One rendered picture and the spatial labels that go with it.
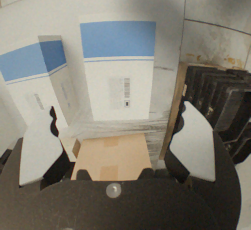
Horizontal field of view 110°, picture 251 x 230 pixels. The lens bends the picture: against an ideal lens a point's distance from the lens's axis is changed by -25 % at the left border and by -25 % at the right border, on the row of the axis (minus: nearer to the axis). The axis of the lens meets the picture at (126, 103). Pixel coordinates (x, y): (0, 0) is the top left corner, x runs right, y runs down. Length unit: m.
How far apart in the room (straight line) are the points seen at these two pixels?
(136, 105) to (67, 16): 0.25
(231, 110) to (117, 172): 0.81
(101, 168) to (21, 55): 0.32
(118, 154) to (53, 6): 0.42
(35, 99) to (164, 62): 0.31
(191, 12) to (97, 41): 1.02
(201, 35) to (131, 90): 1.05
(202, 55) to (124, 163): 1.11
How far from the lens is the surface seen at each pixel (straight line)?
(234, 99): 0.91
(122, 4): 0.30
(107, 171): 0.35
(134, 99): 0.23
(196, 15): 1.19
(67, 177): 0.53
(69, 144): 0.44
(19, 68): 0.29
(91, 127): 0.41
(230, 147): 1.26
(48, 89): 0.26
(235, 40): 1.48
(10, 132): 0.56
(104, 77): 0.21
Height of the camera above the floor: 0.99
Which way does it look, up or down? 60 degrees down
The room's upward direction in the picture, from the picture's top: 175 degrees clockwise
